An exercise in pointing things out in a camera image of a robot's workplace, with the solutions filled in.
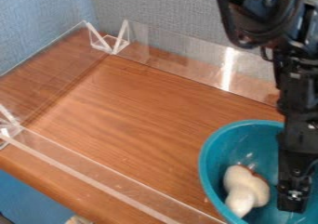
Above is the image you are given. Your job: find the black cable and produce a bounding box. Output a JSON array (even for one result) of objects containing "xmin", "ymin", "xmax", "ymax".
[{"xmin": 216, "ymin": 0, "xmax": 258, "ymax": 50}]

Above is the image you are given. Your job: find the clear acrylic front panel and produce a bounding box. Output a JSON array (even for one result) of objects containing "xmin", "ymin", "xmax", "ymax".
[{"xmin": 0, "ymin": 104, "xmax": 225, "ymax": 224}]

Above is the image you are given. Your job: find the clear acrylic panel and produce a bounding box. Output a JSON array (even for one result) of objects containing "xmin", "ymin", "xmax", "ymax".
[
  {"xmin": 117, "ymin": 20, "xmax": 280, "ymax": 106},
  {"xmin": 0, "ymin": 104, "xmax": 225, "ymax": 224},
  {"xmin": 0, "ymin": 20, "xmax": 107, "ymax": 93}
]

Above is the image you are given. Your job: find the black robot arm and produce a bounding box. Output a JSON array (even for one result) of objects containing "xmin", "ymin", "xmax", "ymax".
[{"xmin": 217, "ymin": 0, "xmax": 318, "ymax": 213}]

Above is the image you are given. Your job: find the blue plastic bowl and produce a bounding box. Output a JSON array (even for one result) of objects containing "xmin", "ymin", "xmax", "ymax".
[{"xmin": 200, "ymin": 120, "xmax": 318, "ymax": 224}]

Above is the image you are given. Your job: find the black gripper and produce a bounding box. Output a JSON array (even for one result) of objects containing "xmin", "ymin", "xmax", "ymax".
[{"xmin": 277, "ymin": 113, "xmax": 318, "ymax": 213}]

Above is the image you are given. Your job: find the white brown toy mushroom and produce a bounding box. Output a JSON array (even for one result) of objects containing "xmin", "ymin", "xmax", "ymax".
[{"xmin": 224, "ymin": 165, "xmax": 270, "ymax": 217}]

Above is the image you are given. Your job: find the clear acrylic back panel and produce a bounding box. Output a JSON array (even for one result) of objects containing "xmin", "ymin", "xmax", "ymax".
[{"xmin": 117, "ymin": 20, "xmax": 280, "ymax": 106}]

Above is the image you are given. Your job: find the clear acrylic corner bracket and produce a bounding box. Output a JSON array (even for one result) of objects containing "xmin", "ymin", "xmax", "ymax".
[{"xmin": 86, "ymin": 20, "xmax": 131, "ymax": 55}]

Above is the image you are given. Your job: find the clear acrylic left panel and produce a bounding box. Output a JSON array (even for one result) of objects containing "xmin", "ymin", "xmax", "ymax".
[{"xmin": 0, "ymin": 20, "xmax": 107, "ymax": 93}]

